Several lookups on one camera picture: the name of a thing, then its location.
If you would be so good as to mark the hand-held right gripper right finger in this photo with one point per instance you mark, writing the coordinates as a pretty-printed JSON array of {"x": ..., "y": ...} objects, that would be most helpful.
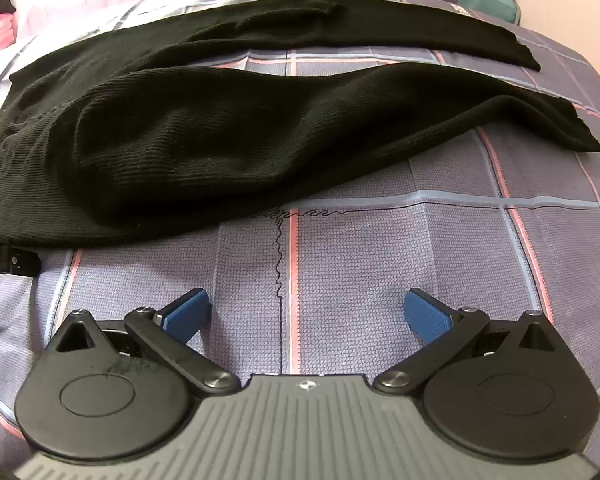
[{"x": 425, "y": 317}]

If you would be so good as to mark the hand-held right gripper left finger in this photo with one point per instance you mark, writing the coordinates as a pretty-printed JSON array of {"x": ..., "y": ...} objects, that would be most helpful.
[{"x": 189, "y": 314}]

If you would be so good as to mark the black pants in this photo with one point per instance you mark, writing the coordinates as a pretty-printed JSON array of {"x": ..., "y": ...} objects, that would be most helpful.
[{"x": 180, "y": 150}]

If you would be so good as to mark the black thread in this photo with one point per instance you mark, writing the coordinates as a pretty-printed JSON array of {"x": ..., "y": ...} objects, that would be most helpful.
[{"x": 278, "y": 280}]

